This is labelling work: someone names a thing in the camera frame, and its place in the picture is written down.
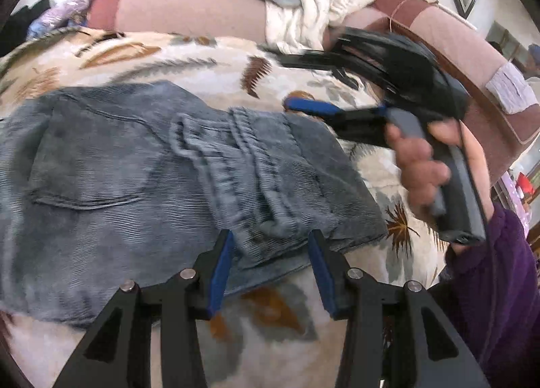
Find blue denim jeans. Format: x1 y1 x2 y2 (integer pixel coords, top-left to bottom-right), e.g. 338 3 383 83
1 82 386 325

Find purple sleeve forearm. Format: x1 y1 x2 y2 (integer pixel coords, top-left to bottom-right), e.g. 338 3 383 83
432 204 539 387

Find black clothing pile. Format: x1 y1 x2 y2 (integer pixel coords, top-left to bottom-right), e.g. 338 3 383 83
0 0 51 57

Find right hand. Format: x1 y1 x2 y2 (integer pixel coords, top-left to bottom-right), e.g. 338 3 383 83
385 119 494 228

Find white crumpled cloth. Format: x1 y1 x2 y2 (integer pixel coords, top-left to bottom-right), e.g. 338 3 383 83
265 0 376 54

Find white cloth on headboard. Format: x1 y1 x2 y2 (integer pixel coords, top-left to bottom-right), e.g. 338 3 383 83
486 61 539 114

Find leaf print fleece blanket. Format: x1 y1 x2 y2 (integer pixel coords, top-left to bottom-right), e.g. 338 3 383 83
1 29 445 387

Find purple floral cloth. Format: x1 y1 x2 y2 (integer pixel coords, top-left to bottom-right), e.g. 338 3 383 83
27 0 93 41

